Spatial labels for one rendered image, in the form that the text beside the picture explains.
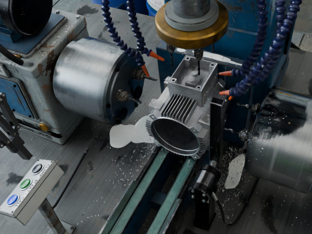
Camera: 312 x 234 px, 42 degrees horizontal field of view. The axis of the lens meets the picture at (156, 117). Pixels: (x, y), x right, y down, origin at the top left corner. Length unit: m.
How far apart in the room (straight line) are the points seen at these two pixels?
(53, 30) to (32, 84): 0.18
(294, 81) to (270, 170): 0.65
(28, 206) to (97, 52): 0.48
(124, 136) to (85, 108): 0.26
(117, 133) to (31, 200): 0.51
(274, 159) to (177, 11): 0.43
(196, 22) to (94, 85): 0.38
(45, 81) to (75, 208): 0.41
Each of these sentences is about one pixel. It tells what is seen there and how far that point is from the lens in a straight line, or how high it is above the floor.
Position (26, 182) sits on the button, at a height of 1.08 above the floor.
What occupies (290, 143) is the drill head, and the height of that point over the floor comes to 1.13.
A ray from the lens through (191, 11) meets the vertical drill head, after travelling 0.96.
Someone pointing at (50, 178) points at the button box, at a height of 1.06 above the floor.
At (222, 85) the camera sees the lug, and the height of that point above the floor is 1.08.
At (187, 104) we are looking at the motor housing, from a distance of 1.11.
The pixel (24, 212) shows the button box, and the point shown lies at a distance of 1.06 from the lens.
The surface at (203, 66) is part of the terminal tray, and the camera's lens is 1.19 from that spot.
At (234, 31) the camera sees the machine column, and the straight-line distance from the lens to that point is 1.24.
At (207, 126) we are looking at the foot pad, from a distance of 1.11.
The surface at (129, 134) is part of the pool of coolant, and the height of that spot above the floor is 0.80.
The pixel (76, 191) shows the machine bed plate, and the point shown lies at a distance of 1.36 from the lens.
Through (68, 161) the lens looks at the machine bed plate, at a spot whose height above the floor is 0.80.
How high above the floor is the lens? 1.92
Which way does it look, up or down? 49 degrees down
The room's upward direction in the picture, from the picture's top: 8 degrees counter-clockwise
